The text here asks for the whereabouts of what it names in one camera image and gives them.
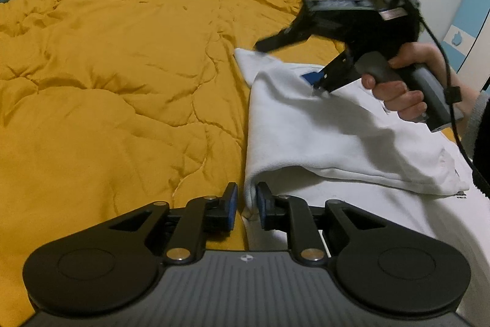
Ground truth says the blue and white wardrobe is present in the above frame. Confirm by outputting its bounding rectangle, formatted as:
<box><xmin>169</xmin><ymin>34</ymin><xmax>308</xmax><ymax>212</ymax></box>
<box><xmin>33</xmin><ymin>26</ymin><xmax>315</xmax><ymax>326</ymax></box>
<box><xmin>443</xmin><ymin>0</ymin><xmax>490</xmax><ymax>92</ymax></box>

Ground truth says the yellow quilted blanket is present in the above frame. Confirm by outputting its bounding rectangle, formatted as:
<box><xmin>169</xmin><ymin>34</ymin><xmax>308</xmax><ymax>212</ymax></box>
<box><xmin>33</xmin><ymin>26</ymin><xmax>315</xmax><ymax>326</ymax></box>
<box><xmin>0</xmin><ymin>0</ymin><xmax>462</xmax><ymax>327</ymax></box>

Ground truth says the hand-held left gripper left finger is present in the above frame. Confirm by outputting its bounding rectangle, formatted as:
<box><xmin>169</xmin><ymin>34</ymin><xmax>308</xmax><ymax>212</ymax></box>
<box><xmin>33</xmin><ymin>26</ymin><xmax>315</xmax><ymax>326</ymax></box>
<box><xmin>104</xmin><ymin>181</ymin><xmax>239</xmax><ymax>267</ymax></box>

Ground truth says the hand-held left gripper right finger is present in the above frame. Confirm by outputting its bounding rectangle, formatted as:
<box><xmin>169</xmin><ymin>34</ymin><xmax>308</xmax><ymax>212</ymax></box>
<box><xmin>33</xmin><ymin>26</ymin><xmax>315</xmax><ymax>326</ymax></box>
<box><xmin>256</xmin><ymin>181</ymin><xmax>384</xmax><ymax>267</ymax></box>

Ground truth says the person's right hand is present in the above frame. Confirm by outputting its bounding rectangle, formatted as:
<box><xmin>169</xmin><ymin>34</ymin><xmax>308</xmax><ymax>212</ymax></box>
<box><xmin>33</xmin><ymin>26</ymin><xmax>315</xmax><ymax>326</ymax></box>
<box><xmin>361</xmin><ymin>43</ymin><xmax>447</xmax><ymax>123</ymax></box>

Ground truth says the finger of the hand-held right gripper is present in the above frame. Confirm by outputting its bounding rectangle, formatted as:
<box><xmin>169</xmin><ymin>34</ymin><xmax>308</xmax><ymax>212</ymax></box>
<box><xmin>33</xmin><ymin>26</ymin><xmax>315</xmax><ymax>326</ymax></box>
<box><xmin>302</xmin><ymin>51</ymin><xmax>361</xmax><ymax>97</ymax></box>
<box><xmin>255</xmin><ymin>18</ymin><xmax>309</xmax><ymax>53</ymax></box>

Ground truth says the person's right forearm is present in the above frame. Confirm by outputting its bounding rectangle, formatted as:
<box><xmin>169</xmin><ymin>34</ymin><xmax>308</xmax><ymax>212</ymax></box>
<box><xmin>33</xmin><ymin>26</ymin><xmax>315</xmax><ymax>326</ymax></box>
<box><xmin>459</xmin><ymin>84</ymin><xmax>490</xmax><ymax>199</ymax></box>

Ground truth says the white garment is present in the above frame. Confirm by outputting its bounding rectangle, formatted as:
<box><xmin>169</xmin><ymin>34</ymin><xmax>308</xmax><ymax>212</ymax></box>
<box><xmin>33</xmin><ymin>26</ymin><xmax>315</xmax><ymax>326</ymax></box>
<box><xmin>233</xmin><ymin>47</ymin><xmax>490</xmax><ymax>327</ymax></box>

